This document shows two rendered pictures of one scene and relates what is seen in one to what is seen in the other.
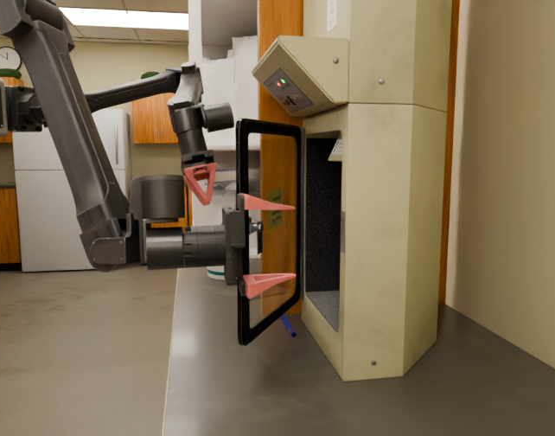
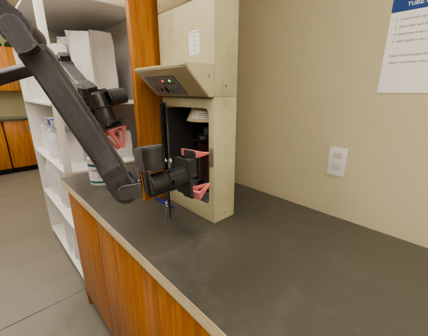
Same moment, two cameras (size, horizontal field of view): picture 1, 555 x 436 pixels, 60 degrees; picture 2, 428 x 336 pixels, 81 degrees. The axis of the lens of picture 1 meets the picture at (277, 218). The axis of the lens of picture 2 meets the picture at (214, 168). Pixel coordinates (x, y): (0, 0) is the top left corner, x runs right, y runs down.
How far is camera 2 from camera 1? 0.37 m
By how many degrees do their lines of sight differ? 33
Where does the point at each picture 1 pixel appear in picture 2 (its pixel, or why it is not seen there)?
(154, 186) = (153, 153)
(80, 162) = (97, 142)
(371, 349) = (223, 207)
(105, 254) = (128, 195)
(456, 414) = (263, 224)
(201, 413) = (170, 259)
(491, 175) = (241, 120)
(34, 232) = not seen: outside the picture
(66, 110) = (79, 109)
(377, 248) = (225, 163)
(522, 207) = (257, 135)
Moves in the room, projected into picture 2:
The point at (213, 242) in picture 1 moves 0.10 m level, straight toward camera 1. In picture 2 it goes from (183, 177) to (207, 187)
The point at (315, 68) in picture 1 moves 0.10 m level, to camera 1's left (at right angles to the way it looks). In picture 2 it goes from (201, 79) to (171, 79)
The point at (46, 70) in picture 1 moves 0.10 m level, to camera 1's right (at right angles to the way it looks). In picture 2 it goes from (57, 81) to (107, 82)
